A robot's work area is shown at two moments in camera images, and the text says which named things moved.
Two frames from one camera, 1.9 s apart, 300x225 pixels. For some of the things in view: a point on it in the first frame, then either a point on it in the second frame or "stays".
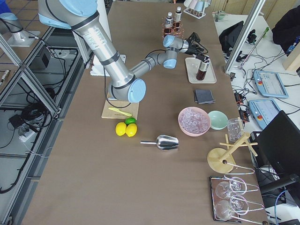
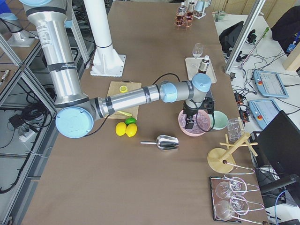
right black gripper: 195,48 -> 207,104
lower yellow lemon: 131,129 stays
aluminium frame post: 258,6 stays
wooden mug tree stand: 220,160 stays
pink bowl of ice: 193,121 stays
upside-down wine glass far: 236,185 stays
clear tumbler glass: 235,128 stays
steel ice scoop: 165,142 stays
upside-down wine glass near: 238,205 stays
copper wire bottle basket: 176,30 -> 183,19
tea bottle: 169,20 -> 182,12
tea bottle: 178,14 -> 191,6
